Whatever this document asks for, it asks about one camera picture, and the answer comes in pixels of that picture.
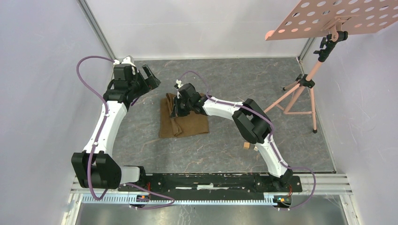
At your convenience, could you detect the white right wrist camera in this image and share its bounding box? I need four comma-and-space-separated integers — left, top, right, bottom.
174, 79, 183, 98

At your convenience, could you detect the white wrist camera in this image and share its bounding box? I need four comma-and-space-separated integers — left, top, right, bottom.
174, 79, 183, 98
113, 56, 137, 75

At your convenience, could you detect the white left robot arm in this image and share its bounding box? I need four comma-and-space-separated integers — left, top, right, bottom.
71, 63, 161, 189

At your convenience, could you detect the brown cloth napkin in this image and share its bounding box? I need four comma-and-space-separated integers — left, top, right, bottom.
159, 93, 210, 138

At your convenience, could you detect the pink music stand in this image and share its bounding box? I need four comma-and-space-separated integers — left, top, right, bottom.
265, 0, 398, 133

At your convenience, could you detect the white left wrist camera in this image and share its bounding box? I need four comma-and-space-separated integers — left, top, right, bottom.
113, 56, 137, 75

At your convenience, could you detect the small tan wooden cube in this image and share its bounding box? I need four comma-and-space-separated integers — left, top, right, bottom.
243, 142, 251, 150

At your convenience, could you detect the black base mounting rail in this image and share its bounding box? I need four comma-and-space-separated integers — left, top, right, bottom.
135, 172, 303, 200

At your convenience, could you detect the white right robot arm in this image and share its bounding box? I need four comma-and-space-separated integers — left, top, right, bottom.
170, 80, 293, 191

